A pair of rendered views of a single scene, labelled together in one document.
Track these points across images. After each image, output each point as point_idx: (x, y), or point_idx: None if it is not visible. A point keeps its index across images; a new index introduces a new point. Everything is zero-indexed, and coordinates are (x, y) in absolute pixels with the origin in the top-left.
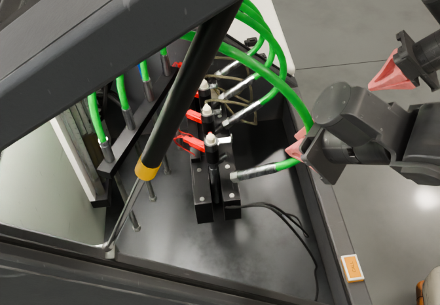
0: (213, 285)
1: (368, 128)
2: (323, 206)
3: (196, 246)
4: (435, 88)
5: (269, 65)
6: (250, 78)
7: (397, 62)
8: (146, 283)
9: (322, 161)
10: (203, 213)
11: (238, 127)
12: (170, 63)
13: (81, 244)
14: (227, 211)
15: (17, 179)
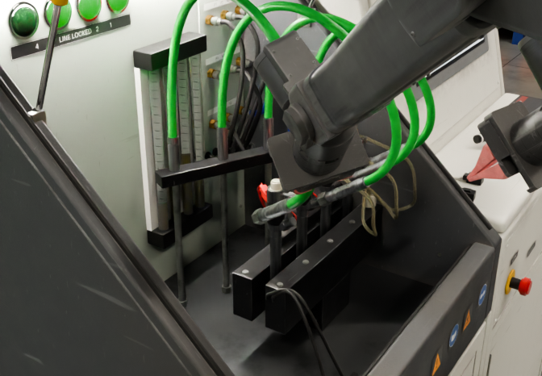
0: (104, 215)
1: (281, 72)
2: (383, 358)
3: (222, 352)
4: (529, 185)
5: (406, 148)
6: (382, 161)
7: (479, 126)
8: (42, 154)
9: (286, 156)
10: (241, 296)
11: (397, 279)
12: None
13: (18, 90)
14: (268, 309)
15: (51, 86)
